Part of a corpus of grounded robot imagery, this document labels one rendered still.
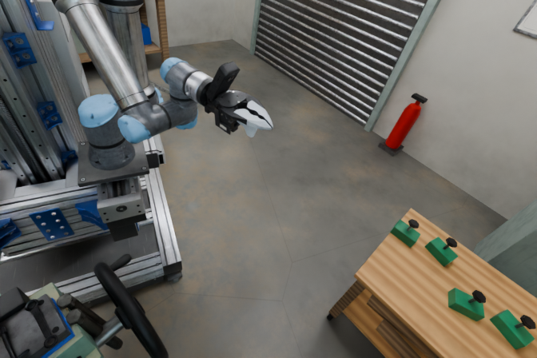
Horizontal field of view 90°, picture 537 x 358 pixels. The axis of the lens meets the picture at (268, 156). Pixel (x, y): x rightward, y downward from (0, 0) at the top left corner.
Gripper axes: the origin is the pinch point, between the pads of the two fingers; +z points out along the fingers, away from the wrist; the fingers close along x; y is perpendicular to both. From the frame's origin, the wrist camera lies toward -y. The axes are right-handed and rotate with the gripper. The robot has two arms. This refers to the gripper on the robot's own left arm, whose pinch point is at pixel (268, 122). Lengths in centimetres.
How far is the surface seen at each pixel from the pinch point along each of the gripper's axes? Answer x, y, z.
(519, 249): -102, 90, 103
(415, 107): -201, 99, 15
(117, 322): 46, 35, -4
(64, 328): 50, 17, -3
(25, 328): 54, 17, -7
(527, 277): -99, 103, 115
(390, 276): -32, 75, 50
